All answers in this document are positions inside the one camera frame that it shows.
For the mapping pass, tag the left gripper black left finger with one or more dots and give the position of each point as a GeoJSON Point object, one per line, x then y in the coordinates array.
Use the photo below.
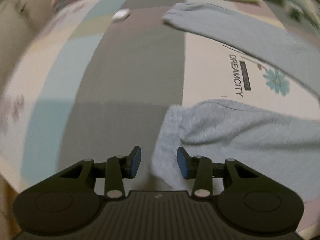
{"type": "Point", "coordinates": [113, 171]}

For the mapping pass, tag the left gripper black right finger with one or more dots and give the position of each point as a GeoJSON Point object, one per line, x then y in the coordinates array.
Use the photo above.
{"type": "Point", "coordinates": [203, 170]}

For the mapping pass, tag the grey sweatpants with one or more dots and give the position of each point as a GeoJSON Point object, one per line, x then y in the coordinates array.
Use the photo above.
{"type": "Point", "coordinates": [250, 92]}

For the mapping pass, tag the patchwork floral bed sheet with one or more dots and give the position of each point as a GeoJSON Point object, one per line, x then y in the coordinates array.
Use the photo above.
{"type": "Point", "coordinates": [91, 88]}

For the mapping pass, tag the small white oval case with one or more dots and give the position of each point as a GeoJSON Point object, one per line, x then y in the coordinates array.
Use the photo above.
{"type": "Point", "coordinates": [121, 15]}

